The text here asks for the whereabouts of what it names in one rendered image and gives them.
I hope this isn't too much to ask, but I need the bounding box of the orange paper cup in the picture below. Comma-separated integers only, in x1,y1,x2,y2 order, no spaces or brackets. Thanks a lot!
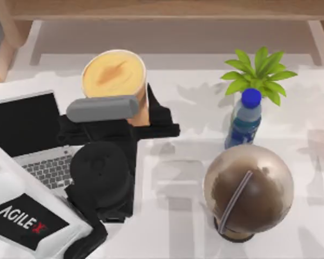
80,49,151,127

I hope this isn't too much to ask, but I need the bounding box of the clear bottle with blue cap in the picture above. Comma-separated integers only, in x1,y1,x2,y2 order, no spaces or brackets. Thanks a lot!
224,88,262,151

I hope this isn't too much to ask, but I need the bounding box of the silver laptop with black screen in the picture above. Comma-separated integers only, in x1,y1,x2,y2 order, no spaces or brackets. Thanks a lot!
0,90,74,191

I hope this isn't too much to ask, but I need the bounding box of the pale wooden shelf unit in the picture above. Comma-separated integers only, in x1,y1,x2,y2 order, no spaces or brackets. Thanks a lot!
5,0,324,67

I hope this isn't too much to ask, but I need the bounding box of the green leafy plant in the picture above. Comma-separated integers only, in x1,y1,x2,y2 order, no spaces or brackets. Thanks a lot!
220,46,298,107

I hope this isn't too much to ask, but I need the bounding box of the brown globe on stand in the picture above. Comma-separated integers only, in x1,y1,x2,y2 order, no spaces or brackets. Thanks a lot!
204,144,295,243

